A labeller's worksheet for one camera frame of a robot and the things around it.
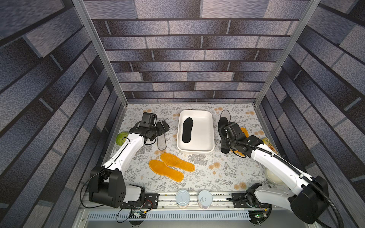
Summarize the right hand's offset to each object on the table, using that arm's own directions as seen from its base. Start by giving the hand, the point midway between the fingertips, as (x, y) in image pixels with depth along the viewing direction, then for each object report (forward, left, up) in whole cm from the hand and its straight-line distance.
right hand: (223, 140), depth 83 cm
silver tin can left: (-30, +23, -7) cm, 38 cm away
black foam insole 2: (+19, +21, -11) cm, 30 cm away
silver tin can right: (-30, +12, -7) cm, 33 cm away
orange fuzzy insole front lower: (-12, +38, -13) cm, 42 cm away
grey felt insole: (+32, -10, -13) cm, 36 cm away
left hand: (+6, +35, +4) cm, 36 cm away
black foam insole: (-8, +2, +6) cm, 10 cm away
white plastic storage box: (+11, +11, -11) cm, 19 cm away
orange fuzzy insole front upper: (-9, +28, -12) cm, 32 cm away
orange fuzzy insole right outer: (-12, -4, +9) cm, 15 cm away
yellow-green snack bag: (+6, -33, -11) cm, 35 cm away
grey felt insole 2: (+4, +39, -12) cm, 41 cm away
